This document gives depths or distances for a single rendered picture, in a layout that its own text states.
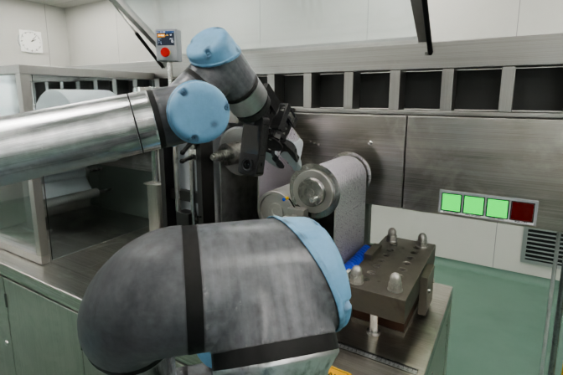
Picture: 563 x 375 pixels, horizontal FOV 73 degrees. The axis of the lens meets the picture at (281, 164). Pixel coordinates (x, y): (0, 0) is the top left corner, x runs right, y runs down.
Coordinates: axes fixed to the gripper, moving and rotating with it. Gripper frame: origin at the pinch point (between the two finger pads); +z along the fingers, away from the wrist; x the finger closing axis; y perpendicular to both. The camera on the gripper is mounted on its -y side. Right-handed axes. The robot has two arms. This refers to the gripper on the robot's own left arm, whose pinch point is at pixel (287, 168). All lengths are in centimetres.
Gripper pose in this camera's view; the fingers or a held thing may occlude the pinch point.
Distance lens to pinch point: 84.9
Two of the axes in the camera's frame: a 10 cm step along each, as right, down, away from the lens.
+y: 3.3, -8.5, 4.1
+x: -8.6, -0.9, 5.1
